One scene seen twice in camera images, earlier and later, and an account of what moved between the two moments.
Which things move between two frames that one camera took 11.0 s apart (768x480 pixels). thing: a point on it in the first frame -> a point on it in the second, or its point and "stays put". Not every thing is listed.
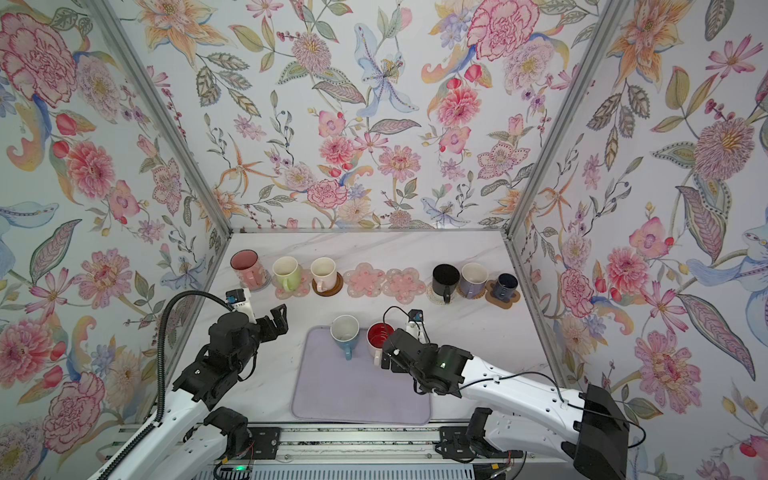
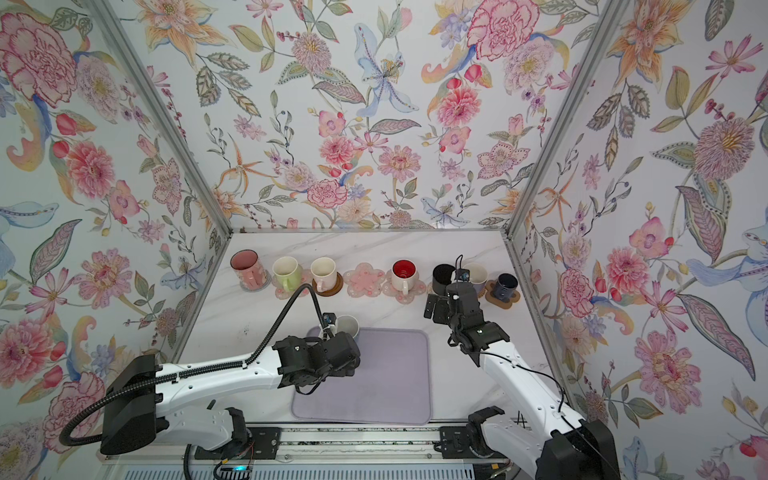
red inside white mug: x=376 y=336 -> x=403 y=275
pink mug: x=251 y=272 stays put
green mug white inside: x=288 y=271 stays put
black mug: x=445 y=280 stays put
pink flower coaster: x=364 y=280 stays put
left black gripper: x=282 y=324 -> x=350 y=368
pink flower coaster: x=302 y=290 stays put
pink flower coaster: x=403 y=285 stays put
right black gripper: x=384 y=362 -> x=443 y=305
